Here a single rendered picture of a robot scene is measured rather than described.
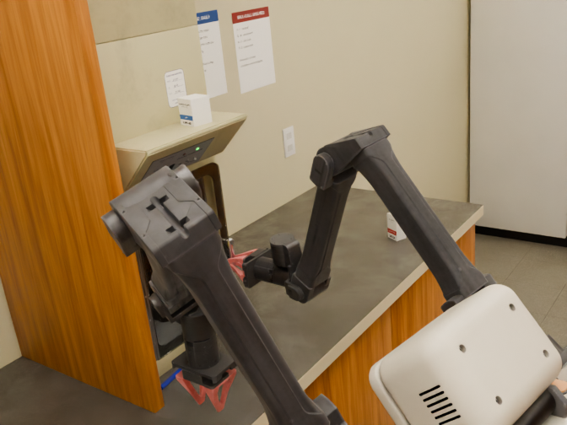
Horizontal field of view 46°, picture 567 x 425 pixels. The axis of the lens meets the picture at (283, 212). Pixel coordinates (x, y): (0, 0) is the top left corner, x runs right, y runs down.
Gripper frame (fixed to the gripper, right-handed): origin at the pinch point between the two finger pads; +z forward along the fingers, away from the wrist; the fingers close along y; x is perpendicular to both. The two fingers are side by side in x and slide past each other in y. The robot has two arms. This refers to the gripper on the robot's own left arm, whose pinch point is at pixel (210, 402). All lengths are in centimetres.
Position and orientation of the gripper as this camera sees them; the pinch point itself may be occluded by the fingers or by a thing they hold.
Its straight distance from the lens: 126.0
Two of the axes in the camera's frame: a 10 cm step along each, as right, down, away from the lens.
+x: -5.7, 3.5, -7.5
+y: -8.2, -1.4, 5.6
